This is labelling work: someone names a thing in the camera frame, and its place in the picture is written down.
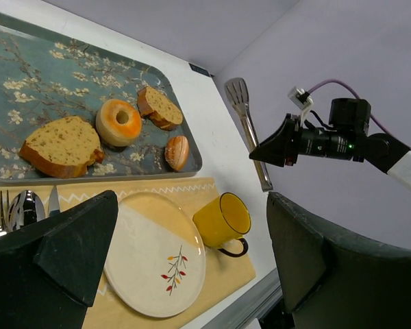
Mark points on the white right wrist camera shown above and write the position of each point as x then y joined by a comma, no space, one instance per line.
302,100

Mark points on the aluminium table front rail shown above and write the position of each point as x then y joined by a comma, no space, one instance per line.
238,310

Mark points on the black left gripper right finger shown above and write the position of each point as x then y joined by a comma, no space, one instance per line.
332,277

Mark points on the silver table knife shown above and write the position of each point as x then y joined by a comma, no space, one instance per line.
54,205

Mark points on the bread slice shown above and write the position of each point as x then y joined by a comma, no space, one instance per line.
63,148
158,108

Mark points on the right bread slice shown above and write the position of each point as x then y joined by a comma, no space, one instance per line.
158,108

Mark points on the blue floral serving tray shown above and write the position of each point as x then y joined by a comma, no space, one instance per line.
45,76

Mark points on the yellow mug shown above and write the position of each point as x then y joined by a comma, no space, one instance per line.
224,219

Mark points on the orange glazed bagel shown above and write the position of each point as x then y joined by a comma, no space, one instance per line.
118,123

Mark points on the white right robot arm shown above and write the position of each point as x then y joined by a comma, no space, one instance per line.
344,138

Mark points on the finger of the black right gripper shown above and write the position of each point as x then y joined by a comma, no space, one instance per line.
273,149

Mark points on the metal serving tongs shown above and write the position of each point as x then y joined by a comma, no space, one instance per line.
238,97

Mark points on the right blue corner label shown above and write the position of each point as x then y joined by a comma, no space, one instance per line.
200,70

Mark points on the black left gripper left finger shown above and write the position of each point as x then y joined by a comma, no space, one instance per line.
50,270

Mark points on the white and yellow plate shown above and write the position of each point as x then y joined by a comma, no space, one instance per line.
156,262

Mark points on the small orange bread roll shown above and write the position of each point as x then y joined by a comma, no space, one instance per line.
176,152

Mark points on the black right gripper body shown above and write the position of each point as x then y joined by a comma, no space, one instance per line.
309,141

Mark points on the yellow cloth placemat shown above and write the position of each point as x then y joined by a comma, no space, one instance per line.
224,275

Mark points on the left bread slice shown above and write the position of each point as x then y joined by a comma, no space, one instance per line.
63,148

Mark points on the silver spoon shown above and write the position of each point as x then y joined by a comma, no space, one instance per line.
25,209

